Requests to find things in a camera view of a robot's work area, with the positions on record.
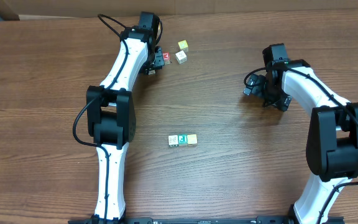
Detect yellow G letter block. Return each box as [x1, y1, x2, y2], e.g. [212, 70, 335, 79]
[178, 40, 189, 52]

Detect green B letter block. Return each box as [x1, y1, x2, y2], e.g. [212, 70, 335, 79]
[168, 135, 179, 147]

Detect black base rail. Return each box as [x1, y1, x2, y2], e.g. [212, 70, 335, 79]
[68, 210, 345, 224]

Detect blue X letter block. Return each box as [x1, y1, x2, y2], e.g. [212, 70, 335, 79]
[187, 134, 198, 146]

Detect green F letter block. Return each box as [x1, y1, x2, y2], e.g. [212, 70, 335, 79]
[178, 134, 188, 146]

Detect wooden number 3 block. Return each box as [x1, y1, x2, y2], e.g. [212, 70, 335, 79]
[175, 50, 188, 64]

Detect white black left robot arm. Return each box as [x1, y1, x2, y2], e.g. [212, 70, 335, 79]
[80, 12, 164, 223]

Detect red M letter block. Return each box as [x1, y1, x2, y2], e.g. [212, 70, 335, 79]
[162, 52, 171, 65]

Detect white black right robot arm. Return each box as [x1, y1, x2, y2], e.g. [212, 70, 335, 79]
[243, 44, 358, 224]

